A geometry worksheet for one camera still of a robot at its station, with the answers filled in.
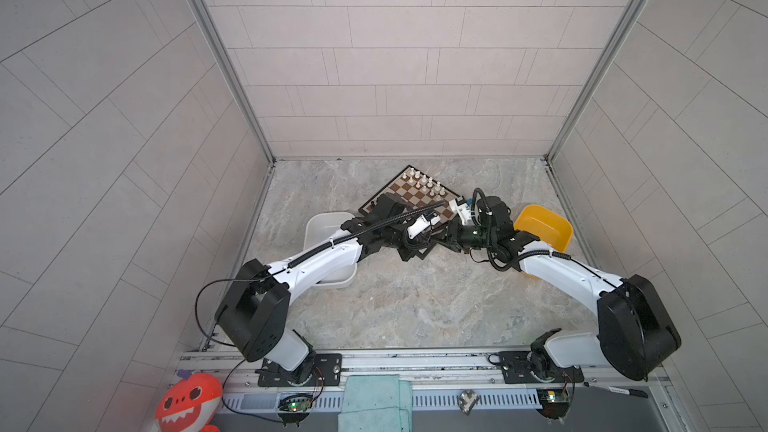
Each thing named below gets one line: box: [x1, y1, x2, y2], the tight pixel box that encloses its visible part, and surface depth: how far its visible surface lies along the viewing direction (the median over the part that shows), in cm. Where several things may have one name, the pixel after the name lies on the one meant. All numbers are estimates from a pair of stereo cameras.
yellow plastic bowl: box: [514, 204, 574, 254], surface depth 96 cm
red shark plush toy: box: [156, 373, 222, 432], surface depth 61 cm
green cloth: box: [337, 374, 413, 432], surface depth 68 cm
